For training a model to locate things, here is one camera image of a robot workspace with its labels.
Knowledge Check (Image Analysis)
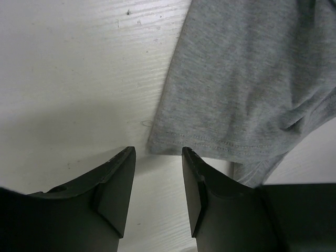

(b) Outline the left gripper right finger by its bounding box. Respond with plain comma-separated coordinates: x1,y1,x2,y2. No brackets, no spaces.
182,147,335,251

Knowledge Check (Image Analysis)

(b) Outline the grey tank top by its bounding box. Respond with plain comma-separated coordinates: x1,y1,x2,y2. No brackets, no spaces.
147,1,335,187

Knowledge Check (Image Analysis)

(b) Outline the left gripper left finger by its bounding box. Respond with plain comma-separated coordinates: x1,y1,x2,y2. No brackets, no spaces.
1,146,136,251

